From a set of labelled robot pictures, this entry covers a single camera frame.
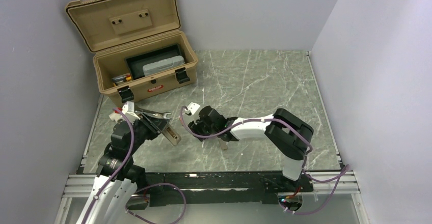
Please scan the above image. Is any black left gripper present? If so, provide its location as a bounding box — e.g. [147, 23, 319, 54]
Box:
[127, 111, 169, 155]

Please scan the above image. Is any white remote control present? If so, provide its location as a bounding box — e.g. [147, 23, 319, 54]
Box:
[161, 124, 181, 147]

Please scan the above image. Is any beige battery compartment cover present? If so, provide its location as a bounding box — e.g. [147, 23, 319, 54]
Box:
[218, 139, 228, 151]

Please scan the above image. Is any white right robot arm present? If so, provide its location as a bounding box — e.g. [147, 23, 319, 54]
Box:
[180, 103, 314, 191]

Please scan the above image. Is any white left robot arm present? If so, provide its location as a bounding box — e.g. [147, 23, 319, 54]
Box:
[77, 109, 170, 223]

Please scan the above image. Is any pack of batteries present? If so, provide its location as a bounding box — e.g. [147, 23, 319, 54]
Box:
[112, 73, 132, 86]

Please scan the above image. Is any silver open-end wrench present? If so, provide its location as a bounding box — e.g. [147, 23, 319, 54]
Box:
[136, 108, 172, 120]

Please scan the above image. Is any white plastic pipe fitting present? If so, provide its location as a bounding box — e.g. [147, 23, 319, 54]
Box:
[109, 112, 122, 122]

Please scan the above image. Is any grey plastic case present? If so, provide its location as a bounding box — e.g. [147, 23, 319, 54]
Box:
[142, 55, 185, 76]

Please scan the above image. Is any black tray in toolbox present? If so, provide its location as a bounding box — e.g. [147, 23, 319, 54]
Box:
[125, 44, 186, 79]

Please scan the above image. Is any tan plastic toolbox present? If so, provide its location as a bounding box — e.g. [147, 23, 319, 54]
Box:
[65, 0, 198, 107]

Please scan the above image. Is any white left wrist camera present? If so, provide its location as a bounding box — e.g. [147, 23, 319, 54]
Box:
[118, 101, 140, 123]

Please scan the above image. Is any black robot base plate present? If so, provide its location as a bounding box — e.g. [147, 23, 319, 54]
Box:
[126, 171, 313, 210]

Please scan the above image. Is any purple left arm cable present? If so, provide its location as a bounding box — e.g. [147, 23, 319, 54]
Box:
[79, 107, 187, 224]

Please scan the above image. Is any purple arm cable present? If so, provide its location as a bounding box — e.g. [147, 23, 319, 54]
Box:
[179, 106, 351, 216]
[79, 107, 187, 224]

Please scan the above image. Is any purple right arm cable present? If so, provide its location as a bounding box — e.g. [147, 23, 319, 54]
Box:
[179, 106, 351, 216]

